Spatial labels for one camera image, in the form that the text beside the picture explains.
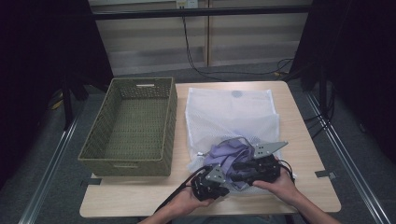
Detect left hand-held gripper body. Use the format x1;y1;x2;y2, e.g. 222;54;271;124
190;164;231;202

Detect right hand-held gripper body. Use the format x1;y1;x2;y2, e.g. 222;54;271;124
246;140;290;185

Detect purple shirt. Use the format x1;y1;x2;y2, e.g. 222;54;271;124
202;137;257;191

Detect white mesh laundry bag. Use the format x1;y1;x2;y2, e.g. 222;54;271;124
184;87;297;198

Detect green woven basket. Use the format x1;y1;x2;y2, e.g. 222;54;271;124
78;77;178;178

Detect person's left hand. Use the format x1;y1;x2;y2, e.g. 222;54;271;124
163;184;217;217

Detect person's right hand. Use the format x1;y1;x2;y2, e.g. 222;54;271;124
251;167;302;207

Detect black metal stand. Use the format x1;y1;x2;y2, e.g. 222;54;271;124
61;74;75;131
318;66;329;120

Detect dark curtain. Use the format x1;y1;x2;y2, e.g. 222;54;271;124
0;0;114;190
289;0;396;166

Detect black horizontal bar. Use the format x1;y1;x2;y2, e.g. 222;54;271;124
92;5;313;21

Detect right hand-held gripper cable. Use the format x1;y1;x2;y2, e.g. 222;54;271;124
277;159;296;184

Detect hand-held gripper cable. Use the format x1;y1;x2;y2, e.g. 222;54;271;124
153;165;209;216
277;159;296;184

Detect left hand-held gripper cable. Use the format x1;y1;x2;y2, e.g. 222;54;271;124
153;165;209;216

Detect bundle of black floor cables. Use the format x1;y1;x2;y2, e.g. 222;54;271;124
302;85;337;140

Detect aluminium floor rail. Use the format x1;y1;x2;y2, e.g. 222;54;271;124
304;91;385;224
18;110;82;224

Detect long black wall cable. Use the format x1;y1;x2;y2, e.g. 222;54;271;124
181;16;295;83

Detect white wall power outlet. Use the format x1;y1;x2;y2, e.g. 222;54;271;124
175;0;200;9

